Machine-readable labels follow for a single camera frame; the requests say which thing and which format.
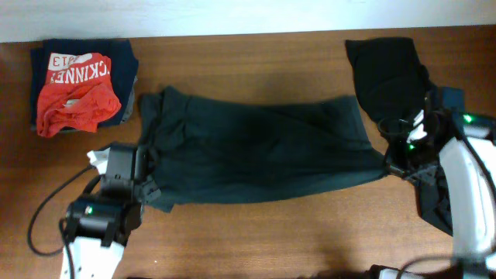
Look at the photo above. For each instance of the black polo shirt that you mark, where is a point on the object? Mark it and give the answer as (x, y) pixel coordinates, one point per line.
(391, 82)

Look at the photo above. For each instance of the dark green t-shirt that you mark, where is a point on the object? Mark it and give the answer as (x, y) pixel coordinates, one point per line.
(205, 151)

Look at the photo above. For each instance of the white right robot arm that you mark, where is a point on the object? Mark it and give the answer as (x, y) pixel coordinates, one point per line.
(448, 153)

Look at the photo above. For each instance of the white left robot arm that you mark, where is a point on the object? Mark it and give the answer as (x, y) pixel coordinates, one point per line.
(97, 225)

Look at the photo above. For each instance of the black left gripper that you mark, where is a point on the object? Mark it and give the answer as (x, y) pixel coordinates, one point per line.
(152, 190)

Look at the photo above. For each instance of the navy folded garment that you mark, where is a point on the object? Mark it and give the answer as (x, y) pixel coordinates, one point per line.
(123, 72)

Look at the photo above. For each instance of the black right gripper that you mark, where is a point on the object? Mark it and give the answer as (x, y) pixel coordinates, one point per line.
(425, 174)

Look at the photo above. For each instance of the red printed t-shirt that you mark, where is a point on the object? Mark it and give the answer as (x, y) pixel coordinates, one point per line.
(77, 94)

